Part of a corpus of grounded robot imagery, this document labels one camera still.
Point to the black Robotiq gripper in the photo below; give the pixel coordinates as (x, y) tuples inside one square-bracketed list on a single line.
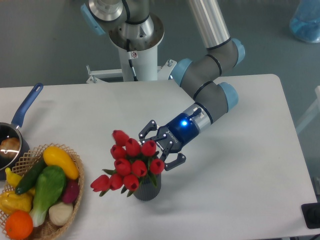
[(172, 137)]

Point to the red tulip bouquet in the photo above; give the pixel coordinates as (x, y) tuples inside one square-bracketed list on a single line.
[(132, 163)]

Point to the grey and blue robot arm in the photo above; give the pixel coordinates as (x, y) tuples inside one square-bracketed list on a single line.
[(136, 33)]

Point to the dark grey ribbed vase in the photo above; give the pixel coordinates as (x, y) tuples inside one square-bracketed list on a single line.
[(147, 190)]

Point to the purple red radish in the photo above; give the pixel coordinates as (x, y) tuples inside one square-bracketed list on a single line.
[(71, 192)]

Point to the yellow squash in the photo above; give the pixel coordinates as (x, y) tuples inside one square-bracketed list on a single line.
[(55, 156)]

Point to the green bok choy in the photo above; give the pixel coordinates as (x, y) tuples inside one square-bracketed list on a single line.
[(48, 188)]

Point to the white garlic bulb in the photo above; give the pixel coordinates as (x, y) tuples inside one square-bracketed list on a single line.
[(60, 213)]

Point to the woven wicker basket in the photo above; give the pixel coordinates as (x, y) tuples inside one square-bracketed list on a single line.
[(49, 231)]

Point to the dark green cucumber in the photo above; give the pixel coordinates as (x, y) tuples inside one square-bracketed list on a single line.
[(29, 180)]

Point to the brown bread in pan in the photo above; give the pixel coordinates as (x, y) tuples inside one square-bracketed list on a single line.
[(9, 148)]

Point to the black device at edge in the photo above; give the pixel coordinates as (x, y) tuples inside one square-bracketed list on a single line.
[(311, 214)]

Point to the orange fruit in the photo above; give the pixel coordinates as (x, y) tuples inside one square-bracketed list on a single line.
[(19, 225)]

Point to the blue transparent water bottle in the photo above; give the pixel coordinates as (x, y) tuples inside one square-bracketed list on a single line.
[(305, 23)]

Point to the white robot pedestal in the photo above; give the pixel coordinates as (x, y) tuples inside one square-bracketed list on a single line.
[(135, 66)]

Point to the blue handled saucepan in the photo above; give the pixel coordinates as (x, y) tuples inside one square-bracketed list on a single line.
[(12, 130)]

